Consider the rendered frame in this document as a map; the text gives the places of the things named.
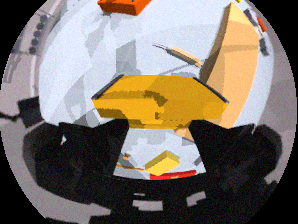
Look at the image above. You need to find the tan wooden floor panel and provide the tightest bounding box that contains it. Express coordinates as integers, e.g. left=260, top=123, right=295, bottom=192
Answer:
left=198, top=2, right=259, bottom=129

